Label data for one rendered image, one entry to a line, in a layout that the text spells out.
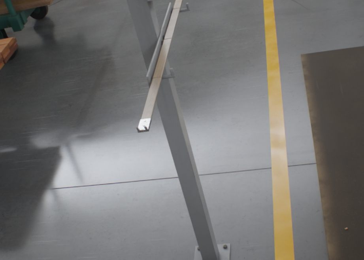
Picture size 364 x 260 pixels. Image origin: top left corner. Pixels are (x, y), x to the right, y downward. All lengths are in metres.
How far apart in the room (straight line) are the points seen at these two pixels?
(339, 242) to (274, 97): 1.15
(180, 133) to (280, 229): 0.74
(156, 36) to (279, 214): 1.09
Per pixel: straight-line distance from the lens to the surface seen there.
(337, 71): 3.26
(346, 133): 2.76
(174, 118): 1.76
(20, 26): 4.25
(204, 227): 2.08
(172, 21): 1.75
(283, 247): 2.25
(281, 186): 2.51
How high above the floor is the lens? 1.68
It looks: 32 degrees down
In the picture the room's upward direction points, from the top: 15 degrees counter-clockwise
